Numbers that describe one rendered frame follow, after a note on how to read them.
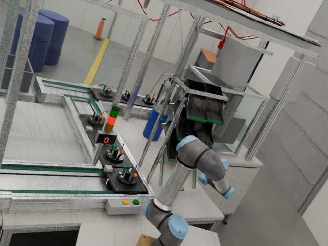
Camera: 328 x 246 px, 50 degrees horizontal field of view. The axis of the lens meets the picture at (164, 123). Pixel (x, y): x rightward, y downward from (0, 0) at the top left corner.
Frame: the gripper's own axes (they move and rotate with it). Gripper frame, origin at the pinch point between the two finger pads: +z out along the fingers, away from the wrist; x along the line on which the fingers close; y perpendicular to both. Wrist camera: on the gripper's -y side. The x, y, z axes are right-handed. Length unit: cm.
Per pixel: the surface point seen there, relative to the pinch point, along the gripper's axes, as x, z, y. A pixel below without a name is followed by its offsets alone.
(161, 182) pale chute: -18.3, 3.8, 24.3
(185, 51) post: 17, 90, -86
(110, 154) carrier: -49, 31, 15
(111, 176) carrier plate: -50, 13, 27
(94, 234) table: -62, -19, 54
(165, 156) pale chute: -15.1, 14.0, 7.9
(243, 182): 121, 97, 26
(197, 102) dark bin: -9.3, -3.4, -32.5
